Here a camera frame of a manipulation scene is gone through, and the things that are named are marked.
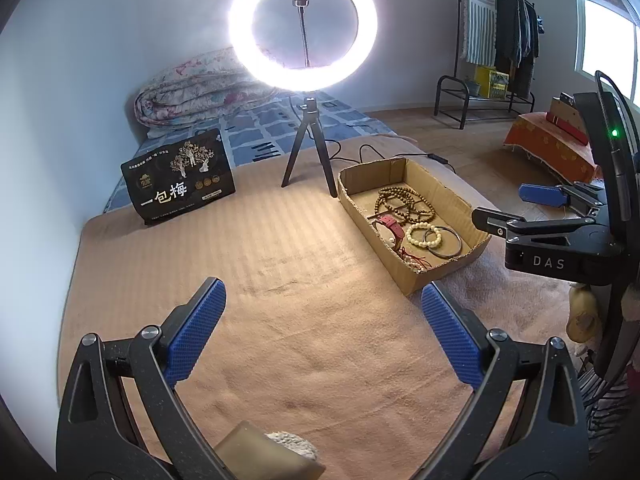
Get dark hanging clothes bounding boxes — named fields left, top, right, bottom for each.
left=495, top=0, right=541, bottom=98

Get striped hanging towel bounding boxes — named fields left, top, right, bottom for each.
left=460, top=0, right=498, bottom=66

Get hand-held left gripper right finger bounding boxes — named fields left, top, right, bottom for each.
left=421, top=282, right=591, bottom=480

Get blue patterned bedsheet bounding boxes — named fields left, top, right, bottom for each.
left=102, top=94, right=401, bottom=216

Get brown wooden bead necklace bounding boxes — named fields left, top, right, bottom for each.
left=374, top=186, right=436, bottom=225

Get black printed snack bag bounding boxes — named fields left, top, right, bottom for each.
left=121, top=128, right=237, bottom=226

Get folded floral quilt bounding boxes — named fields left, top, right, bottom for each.
left=134, top=46, right=283, bottom=140

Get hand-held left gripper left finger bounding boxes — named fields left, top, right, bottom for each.
left=55, top=276, right=227, bottom=480

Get red watch strap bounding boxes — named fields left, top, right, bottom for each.
left=367, top=212, right=408, bottom=251

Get black tripod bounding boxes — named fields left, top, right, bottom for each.
left=281, top=94, right=340, bottom=198

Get black metal clothes rack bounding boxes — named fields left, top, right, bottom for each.
left=434, top=0, right=543, bottom=131

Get red and tan box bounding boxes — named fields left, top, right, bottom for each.
left=545, top=92, right=591, bottom=143

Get window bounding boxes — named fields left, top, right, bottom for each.
left=575, top=0, right=640, bottom=106

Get cardboard box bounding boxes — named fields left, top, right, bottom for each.
left=337, top=157, right=493, bottom=297

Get yellow slipper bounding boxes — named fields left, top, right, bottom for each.
left=566, top=282, right=603, bottom=346

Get black power cable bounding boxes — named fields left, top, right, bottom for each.
left=320, top=137, right=453, bottom=171

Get brown block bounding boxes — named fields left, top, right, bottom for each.
left=215, top=420, right=326, bottom=480

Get yellow box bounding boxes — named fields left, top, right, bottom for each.
left=474, top=65, right=510, bottom=100

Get brown striped blanket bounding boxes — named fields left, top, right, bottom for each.
left=55, top=137, right=576, bottom=480

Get striped cloth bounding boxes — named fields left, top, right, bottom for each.
left=575, top=365, right=640, bottom=461

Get thin dark bangle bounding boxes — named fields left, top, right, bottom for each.
left=424, top=226, right=463, bottom=261

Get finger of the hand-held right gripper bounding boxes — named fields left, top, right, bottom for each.
left=518, top=182, right=608, bottom=209
left=471, top=206, right=609, bottom=246

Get orange cloth covered stool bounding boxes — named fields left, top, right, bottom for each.
left=502, top=112, right=601, bottom=183

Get white ring light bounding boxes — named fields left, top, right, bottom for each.
left=227, top=0, right=378, bottom=95

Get white pearl necklace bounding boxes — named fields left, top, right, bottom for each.
left=385, top=237, right=428, bottom=274

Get cream bead bracelet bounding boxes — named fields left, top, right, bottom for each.
left=396, top=222, right=446, bottom=272

